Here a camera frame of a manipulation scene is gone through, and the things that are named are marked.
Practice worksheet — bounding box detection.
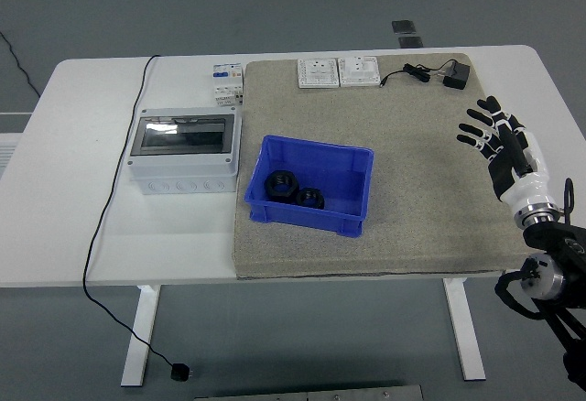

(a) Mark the thin black floor cable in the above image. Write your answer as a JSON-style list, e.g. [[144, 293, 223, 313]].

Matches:
[[0, 29, 41, 99]]

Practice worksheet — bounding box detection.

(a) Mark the white circuit breaker blue label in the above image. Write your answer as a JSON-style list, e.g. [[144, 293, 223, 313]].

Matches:
[[211, 62, 244, 86]]

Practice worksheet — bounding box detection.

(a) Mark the large black nut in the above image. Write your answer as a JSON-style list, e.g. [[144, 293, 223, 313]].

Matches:
[[264, 169, 301, 203]]

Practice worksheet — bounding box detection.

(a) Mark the blue plastic box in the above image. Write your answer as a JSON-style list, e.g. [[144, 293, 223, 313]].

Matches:
[[244, 134, 375, 240]]

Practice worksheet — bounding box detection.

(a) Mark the grey-brown mat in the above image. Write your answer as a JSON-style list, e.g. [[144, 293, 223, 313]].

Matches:
[[231, 51, 546, 281]]

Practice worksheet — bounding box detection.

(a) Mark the long black cable with plug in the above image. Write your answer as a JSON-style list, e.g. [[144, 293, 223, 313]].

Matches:
[[81, 54, 192, 382]]

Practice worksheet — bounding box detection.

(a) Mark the small black nut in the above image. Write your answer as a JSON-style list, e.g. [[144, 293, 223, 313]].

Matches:
[[295, 186, 326, 211]]

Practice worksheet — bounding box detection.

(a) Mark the black power adapter with cord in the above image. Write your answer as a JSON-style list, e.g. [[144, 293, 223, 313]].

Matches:
[[378, 60, 472, 91]]

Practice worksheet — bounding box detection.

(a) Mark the grey distribution box clear lid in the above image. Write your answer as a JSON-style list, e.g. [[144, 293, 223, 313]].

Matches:
[[126, 106, 243, 196]]

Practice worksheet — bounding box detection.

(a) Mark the white wall socket with switch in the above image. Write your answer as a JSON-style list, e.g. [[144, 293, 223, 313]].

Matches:
[[337, 56, 382, 88]]

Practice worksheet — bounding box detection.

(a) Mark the white table leg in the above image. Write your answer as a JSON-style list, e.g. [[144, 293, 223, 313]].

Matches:
[[120, 284, 162, 388], [441, 277, 487, 382]]

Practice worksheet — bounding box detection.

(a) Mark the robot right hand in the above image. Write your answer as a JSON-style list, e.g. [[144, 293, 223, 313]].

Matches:
[[456, 95, 558, 218]]

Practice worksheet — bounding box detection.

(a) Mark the white floor vent panel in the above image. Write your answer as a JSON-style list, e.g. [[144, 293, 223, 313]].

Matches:
[[0, 111, 34, 178]]

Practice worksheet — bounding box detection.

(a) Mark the grey metal plate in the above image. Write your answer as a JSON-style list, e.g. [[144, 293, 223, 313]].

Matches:
[[194, 385, 425, 401]]

